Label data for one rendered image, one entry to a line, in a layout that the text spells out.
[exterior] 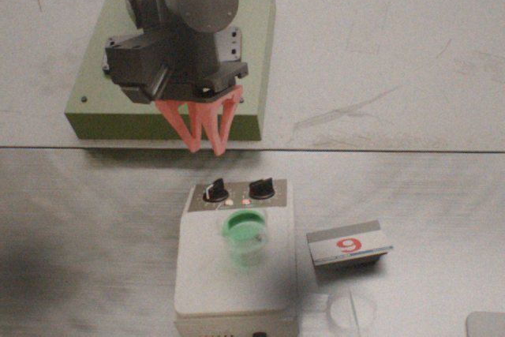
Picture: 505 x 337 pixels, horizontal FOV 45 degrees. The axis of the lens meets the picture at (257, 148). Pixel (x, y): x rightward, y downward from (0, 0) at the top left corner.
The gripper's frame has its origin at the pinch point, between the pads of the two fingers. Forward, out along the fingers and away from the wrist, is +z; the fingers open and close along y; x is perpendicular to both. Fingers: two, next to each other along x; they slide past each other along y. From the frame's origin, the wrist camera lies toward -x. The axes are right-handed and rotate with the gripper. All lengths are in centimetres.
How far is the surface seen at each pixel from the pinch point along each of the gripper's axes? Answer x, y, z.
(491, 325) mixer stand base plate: 4.0, 31.0, 19.2
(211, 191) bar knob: -0.2, -0.2, 5.8
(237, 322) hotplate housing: -11.1, 8.9, 14.2
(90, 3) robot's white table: 26.2, -40.9, -11.7
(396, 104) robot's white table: 26.8, 13.4, 3.4
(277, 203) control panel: 2.1, 7.3, 7.4
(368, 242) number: 5.5, 17.0, 12.7
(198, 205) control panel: -1.7, -1.4, 7.2
